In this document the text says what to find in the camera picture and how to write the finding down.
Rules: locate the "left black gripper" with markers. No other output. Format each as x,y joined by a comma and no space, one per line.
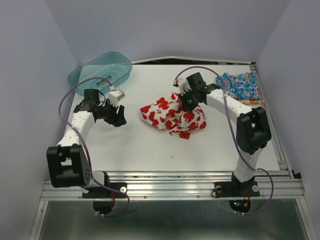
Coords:
117,120

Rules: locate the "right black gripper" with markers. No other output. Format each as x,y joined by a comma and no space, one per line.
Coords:
186,107

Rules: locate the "red poppy white skirt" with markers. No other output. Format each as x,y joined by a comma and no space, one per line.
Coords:
167,114

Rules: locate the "blue floral skirt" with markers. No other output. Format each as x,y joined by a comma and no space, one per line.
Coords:
242,86

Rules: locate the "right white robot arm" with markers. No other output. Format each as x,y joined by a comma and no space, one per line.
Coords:
249,126

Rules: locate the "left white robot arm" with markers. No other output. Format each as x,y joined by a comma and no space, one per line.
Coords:
69,163

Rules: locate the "teal plastic bin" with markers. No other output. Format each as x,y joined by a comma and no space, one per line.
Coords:
110,68

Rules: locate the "orange floral folded skirt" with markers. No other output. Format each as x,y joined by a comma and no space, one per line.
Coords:
251,101

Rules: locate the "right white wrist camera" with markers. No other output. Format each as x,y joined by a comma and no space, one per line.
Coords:
182,85

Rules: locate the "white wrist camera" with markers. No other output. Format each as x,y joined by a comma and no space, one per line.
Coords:
115,96
182,85

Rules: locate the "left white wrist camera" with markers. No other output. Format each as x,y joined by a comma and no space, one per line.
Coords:
115,96

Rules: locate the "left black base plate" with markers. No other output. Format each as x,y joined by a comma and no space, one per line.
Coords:
102,193

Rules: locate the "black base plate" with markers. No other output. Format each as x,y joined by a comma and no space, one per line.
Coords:
233,189
102,193

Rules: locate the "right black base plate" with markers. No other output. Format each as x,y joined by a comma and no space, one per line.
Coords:
233,189

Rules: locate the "aluminium right side rail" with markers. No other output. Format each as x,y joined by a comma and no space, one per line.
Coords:
284,162

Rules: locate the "aluminium front rail frame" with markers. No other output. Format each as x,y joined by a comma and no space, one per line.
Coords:
175,186

